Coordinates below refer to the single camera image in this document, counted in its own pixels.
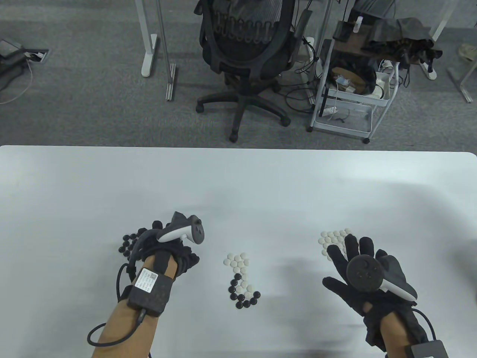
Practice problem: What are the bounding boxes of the white desk leg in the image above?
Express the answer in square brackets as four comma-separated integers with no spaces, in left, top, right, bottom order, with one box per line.
[432,0,459,41]
[135,0,159,78]

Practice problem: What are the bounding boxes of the sorted black go stones group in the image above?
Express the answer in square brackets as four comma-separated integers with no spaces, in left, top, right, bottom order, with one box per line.
[119,229,148,262]

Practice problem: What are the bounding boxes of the grey white hand controller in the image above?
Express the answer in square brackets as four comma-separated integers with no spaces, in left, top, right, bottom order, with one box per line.
[157,214,206,246]
[347,255,418,302]

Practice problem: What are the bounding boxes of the person's left forearm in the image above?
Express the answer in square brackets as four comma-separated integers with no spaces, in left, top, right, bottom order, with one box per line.
[91,255,178,358]

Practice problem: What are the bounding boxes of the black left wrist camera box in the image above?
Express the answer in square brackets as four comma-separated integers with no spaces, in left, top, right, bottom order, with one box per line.
[127,268,174,317]

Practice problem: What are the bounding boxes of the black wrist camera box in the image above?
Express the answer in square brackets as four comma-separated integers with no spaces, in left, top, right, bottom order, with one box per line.
[127,268,174,317]
[405,339,450,358]

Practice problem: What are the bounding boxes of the grey metal floor foot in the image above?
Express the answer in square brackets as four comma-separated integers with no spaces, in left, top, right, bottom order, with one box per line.
[447,66,474,104]

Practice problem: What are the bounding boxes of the floor socket box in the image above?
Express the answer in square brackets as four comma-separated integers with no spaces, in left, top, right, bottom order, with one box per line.
[23,48,51,64]

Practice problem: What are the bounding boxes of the grey white right hand controller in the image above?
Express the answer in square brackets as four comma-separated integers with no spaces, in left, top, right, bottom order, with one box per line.
[347,255,418,302]

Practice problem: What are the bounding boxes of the sorted white go stones group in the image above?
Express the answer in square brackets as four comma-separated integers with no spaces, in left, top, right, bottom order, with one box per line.
[318,228,353,258]

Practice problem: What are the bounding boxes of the white utility cart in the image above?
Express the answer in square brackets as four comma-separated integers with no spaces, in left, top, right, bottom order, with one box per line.
[306,21,401,145]

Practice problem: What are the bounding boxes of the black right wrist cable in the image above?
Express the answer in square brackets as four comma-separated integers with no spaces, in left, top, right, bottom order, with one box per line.
[412,308,436,342]

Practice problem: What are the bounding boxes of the person's right hand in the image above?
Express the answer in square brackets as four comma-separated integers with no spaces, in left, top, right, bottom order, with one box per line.
[322,235,430,352]

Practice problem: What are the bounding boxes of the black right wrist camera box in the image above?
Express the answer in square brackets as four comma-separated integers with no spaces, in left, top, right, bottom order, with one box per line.
[405,339,450,358]

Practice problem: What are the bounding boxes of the black cloth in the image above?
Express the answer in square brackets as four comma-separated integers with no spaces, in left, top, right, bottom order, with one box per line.
[361,17,444,64]

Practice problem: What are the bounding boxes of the white power strip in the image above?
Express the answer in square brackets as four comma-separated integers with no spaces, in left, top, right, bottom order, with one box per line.
[417,59,437,81]

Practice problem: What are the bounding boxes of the grey white left hand controller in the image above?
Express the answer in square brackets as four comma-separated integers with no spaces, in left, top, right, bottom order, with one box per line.
[157,214,206,246]

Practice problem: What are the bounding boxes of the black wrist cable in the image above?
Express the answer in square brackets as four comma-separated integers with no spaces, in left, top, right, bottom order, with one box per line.
[87,231,159,347]
[412,308,436,342]

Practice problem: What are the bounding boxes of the aluminium profile post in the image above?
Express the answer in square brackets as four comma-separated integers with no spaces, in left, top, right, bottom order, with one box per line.
[155,0,176,101]

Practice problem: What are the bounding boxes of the black mesh office chair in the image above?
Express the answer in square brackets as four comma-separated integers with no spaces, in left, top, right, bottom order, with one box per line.
[196,0,313,143]

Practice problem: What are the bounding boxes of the tan shoe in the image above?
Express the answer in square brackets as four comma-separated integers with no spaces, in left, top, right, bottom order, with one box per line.
[458,44,477,62]

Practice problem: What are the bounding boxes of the mixed black white go stones pile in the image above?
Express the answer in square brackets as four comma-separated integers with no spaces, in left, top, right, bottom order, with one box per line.
[224,253,262,309]

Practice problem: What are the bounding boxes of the person's left hand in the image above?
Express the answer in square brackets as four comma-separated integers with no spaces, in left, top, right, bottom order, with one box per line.
[133,211,200,279]

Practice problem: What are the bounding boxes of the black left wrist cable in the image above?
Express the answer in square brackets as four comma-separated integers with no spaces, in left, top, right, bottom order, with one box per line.
[87,231,159,347]

